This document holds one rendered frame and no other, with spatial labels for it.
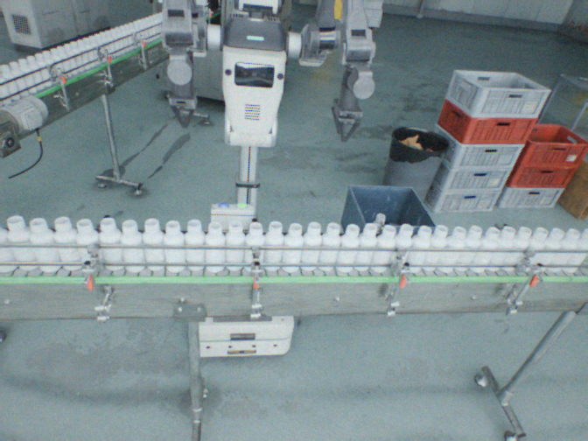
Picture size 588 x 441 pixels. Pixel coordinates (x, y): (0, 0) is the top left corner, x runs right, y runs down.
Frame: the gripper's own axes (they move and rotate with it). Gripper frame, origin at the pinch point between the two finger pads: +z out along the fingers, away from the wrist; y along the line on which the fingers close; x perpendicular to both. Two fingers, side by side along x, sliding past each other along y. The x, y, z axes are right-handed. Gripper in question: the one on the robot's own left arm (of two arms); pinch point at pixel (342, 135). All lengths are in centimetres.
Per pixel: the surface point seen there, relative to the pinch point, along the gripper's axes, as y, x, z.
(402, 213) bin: 47, -51, 59
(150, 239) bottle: -16, 55, 28
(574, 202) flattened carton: 169, -280, 126
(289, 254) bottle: -16.8, 14.4, 32.4
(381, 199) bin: 46, -38, 52
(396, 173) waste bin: 161, -97, 99
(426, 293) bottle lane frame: -19, -35, 48
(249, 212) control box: -0.8, 26.2, 28.2
